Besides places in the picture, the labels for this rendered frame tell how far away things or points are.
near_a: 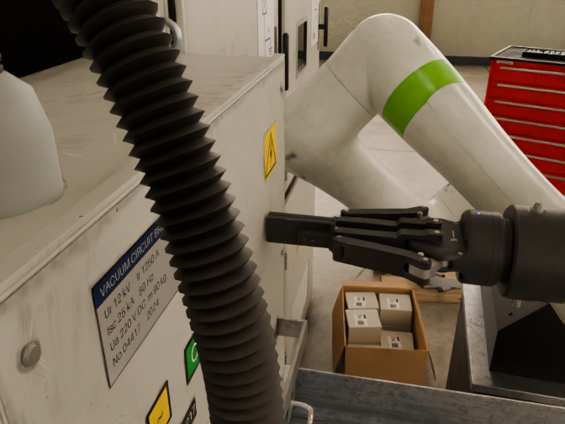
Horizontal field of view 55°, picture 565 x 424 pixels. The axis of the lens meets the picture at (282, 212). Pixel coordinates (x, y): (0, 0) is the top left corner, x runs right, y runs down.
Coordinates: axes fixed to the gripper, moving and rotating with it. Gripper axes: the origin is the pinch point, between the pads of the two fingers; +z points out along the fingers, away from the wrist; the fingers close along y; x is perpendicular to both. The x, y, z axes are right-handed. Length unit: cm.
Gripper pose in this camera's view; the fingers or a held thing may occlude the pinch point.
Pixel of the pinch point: (299, 230)
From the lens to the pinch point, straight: 57.8
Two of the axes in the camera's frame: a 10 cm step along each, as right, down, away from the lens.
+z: -9.8, -0.9, 1.9
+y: 2.1, -4.3, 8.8
